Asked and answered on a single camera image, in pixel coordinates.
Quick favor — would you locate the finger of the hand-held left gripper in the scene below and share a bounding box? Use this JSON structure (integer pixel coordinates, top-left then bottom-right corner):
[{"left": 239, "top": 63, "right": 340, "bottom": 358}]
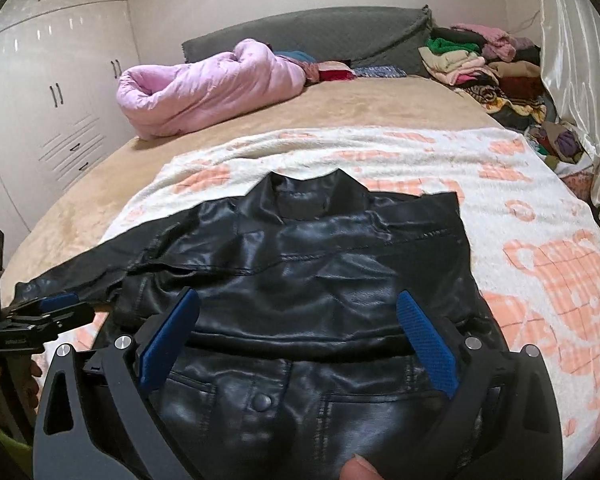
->
[
  {"left": 9, "top": 304, "right": 97, "bottom": 344},
  {"left": 14, "top": 292, "right": 82, "bottom": 319}
]

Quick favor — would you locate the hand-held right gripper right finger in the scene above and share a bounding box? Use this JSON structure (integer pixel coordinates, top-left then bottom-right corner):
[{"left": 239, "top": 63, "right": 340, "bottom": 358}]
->
[{"left": 396, "top": 290, "right": 566, "bottom": 480}]

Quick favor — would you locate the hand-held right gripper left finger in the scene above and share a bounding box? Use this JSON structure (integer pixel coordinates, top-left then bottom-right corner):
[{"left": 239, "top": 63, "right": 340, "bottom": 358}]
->
[{"left": 32, "top": 287, "right": 203, "bottom": 480}]

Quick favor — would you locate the black leather jacket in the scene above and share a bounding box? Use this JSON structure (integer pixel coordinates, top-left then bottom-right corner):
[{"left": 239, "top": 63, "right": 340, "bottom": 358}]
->
[{"left": 15, "top": 169, "right": 511, "bottom": 480}]

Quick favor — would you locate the pile of folded clothes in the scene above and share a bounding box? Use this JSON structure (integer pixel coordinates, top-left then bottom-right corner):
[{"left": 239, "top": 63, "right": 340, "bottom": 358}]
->
[{"left": 417, "top": 22, "right": 596, "bottom": 171}]

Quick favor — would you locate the person's left hand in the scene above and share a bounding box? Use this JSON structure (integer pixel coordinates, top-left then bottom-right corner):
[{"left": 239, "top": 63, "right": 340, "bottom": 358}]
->
[{"left": 24, "top": 360, "right": 45, "bottom": 396}]

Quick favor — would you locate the person's right hand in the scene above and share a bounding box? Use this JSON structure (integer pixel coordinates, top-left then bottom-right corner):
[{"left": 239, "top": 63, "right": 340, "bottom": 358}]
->
[{"left": 341, "top": 452, "right": 386, "bottom": 480}]

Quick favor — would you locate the white orange printed blanket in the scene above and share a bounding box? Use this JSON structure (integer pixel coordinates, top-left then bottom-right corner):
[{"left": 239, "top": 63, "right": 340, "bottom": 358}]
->
[{"left": 30, "top": 126, "right": 600, "bottom": 480}]

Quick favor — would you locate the white wardrobe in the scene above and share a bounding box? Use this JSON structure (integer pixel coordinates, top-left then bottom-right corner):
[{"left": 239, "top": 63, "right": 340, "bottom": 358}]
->
[{"left": 0, "top": 0, "right": 141, "bottom": 251}]

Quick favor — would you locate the pink quilt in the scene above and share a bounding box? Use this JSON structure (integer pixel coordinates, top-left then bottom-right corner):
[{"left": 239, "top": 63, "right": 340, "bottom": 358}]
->
[{"left": 116, "top": 37, "right": 308, "bottom": 140}]

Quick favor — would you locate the bed with tan sheet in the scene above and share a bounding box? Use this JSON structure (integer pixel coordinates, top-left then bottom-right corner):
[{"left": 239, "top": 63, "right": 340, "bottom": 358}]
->
[{"left": 0, "top": 75, "right": 523, "bottom": 306}]

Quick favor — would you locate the blue patterned cloth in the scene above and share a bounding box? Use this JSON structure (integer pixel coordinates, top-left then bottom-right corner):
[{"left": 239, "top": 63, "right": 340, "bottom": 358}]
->
[{"left": 352, "top": 64, "right": 408, "bottom": 80}]

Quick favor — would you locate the red cloth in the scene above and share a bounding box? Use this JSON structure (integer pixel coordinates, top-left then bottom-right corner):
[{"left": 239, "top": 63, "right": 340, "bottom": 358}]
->
[{"left": 317, "top": 61, "right": 357, "bottom": 83}]

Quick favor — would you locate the teal cloth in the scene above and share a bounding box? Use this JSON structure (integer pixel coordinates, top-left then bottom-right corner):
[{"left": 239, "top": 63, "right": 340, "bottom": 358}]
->
[{"left": 272, "top": 49, "right": 317, "bottom": 65}]

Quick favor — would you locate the shiny white curtain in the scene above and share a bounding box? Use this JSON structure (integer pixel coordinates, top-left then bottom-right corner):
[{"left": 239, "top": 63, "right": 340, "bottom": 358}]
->
[{"left": 530, "top": 0, "right": 600, "bottom": 236}]

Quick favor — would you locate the grey padded headboard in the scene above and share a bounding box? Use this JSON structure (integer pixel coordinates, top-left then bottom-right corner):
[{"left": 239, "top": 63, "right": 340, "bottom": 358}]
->
[{"left": 181, "top": 6, "right": 436, "bottom": 80}]

